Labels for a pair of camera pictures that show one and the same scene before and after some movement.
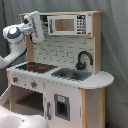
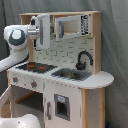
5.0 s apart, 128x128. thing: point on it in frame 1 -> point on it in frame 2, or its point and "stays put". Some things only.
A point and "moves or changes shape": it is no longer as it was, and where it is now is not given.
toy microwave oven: x=69 y=24 moves or changes shape
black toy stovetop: x=38 y=68 stays put
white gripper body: x=33 y=21 -> x=40 y=28
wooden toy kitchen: x=60 y=77 stays put
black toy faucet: x=81 y=66 stays put
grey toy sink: x=72 y=74 stays put
